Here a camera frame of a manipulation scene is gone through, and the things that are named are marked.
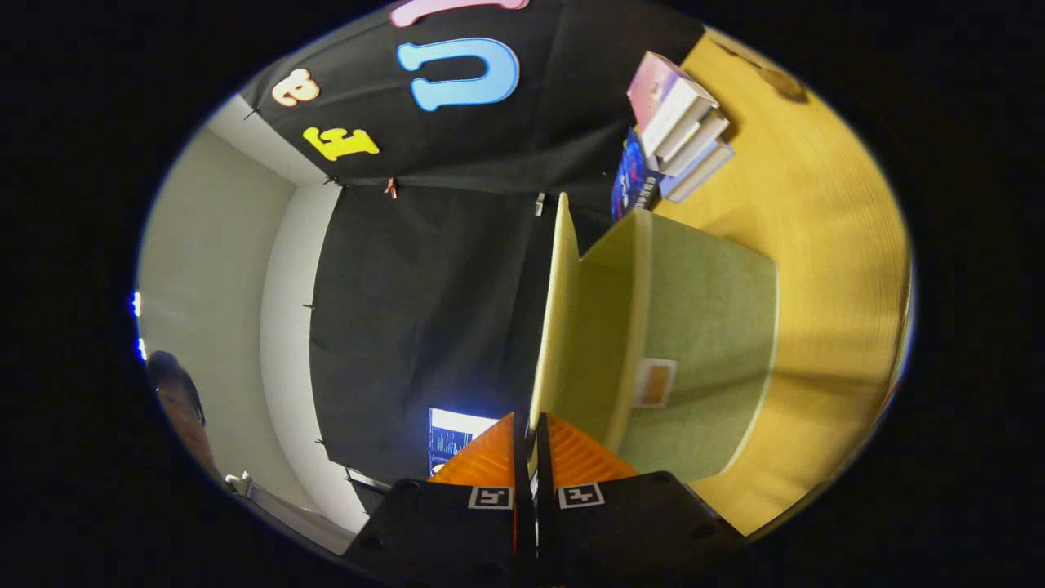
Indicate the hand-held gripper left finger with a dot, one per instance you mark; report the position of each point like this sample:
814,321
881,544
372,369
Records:
523,469

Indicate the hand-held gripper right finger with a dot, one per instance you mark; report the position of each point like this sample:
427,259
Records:
544,469

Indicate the green fabric storage box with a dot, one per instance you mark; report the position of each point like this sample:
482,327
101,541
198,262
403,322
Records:
710,310

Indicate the lit computer monitor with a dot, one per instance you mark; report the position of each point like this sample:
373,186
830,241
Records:
453,441

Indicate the black backdrop cloth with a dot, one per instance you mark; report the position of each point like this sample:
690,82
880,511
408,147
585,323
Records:
424,310

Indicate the dark blue printed book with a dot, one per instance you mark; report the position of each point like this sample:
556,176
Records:
630,180

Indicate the pink clip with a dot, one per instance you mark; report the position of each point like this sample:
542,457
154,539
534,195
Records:
391,189

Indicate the pale blue book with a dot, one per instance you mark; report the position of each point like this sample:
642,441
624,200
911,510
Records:
698,173

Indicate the grey book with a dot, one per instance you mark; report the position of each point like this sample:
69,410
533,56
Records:
694,147

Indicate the pink cover book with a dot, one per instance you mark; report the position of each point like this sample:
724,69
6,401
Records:
665,98

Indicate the brown plush toy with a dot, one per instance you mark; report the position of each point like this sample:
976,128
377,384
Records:
780,82

